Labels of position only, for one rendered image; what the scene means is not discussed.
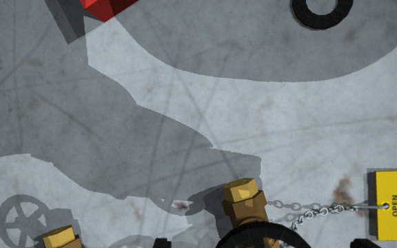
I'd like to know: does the black flat ring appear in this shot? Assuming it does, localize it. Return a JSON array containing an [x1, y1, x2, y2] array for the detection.
[[292, 0, 353, 29]]

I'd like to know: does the yellow tag on silver chain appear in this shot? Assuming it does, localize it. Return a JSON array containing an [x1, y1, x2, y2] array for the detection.
[[289, 170, 397, 240]]

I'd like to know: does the dark red rectangular block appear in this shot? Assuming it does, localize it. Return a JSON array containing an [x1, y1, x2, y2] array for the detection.
[[79, 0, 138, 23]]

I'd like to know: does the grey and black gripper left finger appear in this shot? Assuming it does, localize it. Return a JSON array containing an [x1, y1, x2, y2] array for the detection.
[[153, 238, 172, 248]]

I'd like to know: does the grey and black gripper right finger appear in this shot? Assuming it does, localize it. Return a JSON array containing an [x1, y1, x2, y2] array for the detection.
[[350, 238, 381, 248]]

